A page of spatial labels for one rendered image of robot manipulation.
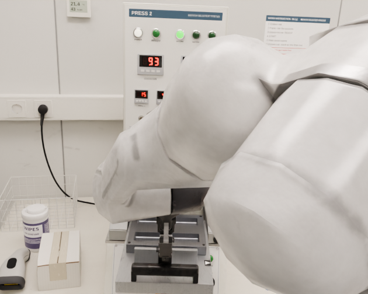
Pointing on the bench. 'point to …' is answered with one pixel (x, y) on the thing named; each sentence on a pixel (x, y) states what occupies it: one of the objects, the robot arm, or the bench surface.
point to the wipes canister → (34, 225)
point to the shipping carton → (59, 261)
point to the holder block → (149, 224)
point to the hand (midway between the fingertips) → (165, 255)
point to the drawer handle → (165, 270)
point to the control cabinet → (161, 48)
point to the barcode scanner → (13, 271)
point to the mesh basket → (40, 203)
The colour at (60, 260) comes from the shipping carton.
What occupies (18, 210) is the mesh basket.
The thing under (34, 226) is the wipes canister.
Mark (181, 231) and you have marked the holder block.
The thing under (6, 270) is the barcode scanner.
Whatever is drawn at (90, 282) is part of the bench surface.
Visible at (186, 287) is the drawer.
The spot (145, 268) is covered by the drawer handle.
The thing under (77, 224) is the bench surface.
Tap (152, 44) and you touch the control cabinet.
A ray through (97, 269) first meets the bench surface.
